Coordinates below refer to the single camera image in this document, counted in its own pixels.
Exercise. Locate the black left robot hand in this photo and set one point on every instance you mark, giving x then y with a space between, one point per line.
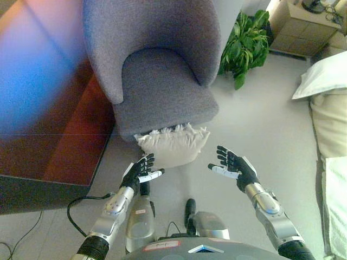
135 173

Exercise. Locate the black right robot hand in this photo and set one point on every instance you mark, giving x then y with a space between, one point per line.
238 168

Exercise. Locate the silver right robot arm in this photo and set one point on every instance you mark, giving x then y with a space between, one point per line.
273 219

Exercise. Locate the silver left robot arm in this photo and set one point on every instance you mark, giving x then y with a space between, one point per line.
114 214

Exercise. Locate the white fringed pillow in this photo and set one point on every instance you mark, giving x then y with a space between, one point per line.
173 147

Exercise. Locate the white bed pillow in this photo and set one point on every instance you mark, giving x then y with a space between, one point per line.
322 75

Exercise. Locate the silver left robot leg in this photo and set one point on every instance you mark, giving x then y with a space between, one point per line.
141 219

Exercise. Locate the silver robot leg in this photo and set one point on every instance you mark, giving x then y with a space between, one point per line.
141 219
206 222

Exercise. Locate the silver right robot leg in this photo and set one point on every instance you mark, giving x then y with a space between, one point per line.
206 222

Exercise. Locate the grey robot torso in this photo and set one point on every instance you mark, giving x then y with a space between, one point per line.
198 250

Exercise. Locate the white bed sheet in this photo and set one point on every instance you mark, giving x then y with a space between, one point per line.
336 205

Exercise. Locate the grey fabric armchair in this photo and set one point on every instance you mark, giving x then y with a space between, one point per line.
160 67

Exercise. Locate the green potted plant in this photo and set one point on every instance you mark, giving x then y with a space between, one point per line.
245 46

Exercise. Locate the beige drawer cabinet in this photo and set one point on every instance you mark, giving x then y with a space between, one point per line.
303 29

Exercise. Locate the black round lamp base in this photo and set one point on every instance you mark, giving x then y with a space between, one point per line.
313 5

